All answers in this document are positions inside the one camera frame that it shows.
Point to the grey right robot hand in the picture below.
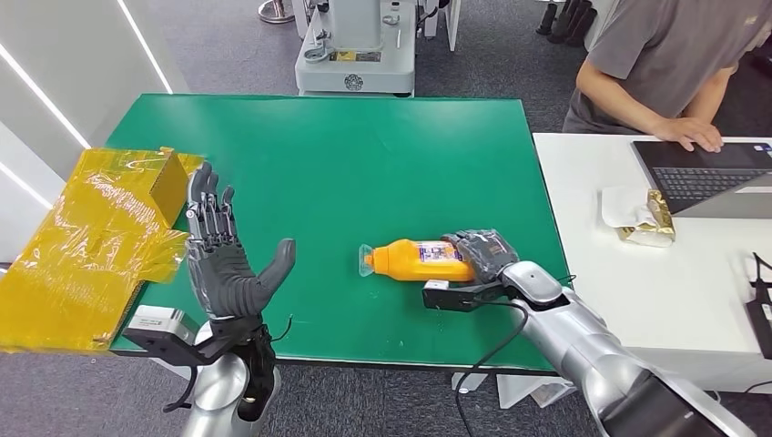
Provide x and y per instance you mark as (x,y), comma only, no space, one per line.
(488,253)

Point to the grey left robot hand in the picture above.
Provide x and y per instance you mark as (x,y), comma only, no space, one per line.
(223,277)

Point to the orange bottle with clear cap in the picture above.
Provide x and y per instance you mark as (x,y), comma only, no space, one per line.
(404,262)

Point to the person's forearm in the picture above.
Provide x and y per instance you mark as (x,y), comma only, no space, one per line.
(709,93)
(615,105)

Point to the white tissue paper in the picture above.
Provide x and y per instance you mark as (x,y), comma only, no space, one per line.
(620,206)

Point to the white table foot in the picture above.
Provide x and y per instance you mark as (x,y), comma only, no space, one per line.
(525,391)

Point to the yellow film-wrapped cardboard box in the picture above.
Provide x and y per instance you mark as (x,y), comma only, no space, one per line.
(78,253)

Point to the gold foil packet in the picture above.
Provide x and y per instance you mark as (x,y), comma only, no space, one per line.
(659,221)

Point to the grey machine base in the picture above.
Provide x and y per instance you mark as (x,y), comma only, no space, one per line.
(356,69)

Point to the dark grey laptop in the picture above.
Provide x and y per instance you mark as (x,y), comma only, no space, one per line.
(705,178)

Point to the person's hand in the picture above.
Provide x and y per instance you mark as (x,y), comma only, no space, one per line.
(690,131)

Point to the white furniture panel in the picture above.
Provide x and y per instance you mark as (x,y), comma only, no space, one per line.
(452,18)

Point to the black chair legs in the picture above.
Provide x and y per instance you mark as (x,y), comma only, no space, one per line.
(570,21)

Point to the person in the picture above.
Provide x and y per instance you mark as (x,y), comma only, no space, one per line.
(657,54)

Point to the chrome stand base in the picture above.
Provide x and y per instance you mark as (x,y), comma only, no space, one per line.
(276,11)

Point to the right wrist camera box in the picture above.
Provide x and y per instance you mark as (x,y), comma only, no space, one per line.
(449,297)

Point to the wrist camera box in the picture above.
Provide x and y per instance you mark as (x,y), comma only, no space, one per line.
(160,326)
(449,297)

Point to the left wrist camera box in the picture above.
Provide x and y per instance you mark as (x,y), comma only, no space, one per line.
(160,326)

